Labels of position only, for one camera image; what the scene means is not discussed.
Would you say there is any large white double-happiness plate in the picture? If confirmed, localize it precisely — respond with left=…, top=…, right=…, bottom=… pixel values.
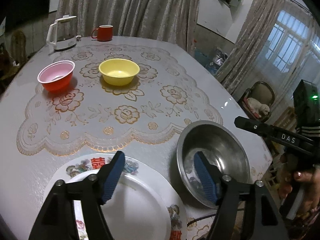
left=43, top=153, right=187, bottom=239

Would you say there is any stainless steel bowl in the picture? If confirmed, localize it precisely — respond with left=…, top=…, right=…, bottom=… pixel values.
left=176, top=120, right=251, bottom=209

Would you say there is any white floral plate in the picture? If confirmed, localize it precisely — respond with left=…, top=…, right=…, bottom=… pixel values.
left=67, top=168, right=172, bottom=240

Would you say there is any person's right hand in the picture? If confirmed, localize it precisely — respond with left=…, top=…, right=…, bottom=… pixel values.
left=279, top=153, right=319, bottom=220

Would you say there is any armchair with white cushion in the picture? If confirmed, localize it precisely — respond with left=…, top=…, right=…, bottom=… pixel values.
left=238, top=81, right=275, bottom=122

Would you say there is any window side curtain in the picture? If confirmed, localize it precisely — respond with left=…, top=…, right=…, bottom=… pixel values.
left=216, top=0, right=319, bottom=108

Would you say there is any lace table doily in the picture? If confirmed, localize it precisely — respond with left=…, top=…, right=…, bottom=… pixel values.
left=16, top=44, right=223, bottom=155

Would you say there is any yellow plastic bowl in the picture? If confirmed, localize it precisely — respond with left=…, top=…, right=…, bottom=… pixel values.
left=99, top=59, right=140, bottom=86

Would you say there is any red bowl pink inside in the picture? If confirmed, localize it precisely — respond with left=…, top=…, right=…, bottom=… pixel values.
left=37, top=60, right=75, bottom=93

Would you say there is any red mug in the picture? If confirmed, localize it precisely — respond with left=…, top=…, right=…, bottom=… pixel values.
left=91, top=25, right=113, bottom=42

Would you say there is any white electric kettle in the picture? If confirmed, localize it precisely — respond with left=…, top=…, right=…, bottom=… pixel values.
left=46, top=15, right=81, bottom=51

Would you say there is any beige patterned curtain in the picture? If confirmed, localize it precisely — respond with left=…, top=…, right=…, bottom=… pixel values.
left=56, top=0, right=200, bottom=54

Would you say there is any wooden chair by wall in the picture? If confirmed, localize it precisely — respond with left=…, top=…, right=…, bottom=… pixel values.
left=10, top=30, right=27, bottom=66

